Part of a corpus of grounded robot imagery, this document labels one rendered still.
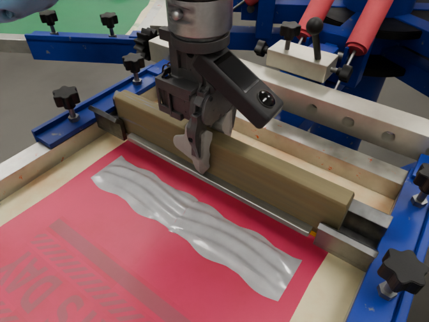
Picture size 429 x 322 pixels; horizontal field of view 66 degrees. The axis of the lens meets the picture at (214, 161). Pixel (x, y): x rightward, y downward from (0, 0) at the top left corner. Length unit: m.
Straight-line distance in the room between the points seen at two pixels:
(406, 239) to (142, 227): 0.36
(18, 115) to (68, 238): 2.23
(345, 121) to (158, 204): 0.36
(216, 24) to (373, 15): 0.52
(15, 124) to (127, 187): 2.11
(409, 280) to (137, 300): 0.30
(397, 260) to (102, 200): 0.41
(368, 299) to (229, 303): 0.16
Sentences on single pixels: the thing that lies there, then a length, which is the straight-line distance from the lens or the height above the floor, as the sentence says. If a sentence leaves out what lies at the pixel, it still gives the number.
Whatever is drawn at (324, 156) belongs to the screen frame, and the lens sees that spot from 0.60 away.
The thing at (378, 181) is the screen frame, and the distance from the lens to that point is 0.59.
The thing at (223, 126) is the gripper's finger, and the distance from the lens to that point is 0.49.
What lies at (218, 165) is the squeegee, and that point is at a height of 1.02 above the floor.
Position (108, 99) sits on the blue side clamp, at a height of 1.00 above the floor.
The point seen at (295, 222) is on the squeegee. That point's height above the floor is 0.99.
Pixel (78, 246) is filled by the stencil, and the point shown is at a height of 0.96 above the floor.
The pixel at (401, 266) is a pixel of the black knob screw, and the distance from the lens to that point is 0.40.
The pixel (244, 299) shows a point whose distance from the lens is 0.45.
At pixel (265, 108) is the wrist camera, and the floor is 1.14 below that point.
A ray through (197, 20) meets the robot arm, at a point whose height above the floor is 1.23.
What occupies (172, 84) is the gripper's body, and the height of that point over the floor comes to 1.15.
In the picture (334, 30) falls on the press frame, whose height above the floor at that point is 1.05.
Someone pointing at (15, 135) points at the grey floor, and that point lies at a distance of 2.53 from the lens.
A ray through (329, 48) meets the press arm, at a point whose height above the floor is 1.04.
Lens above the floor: 1.36
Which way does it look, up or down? 43 degrees down
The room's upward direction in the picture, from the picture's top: straight up
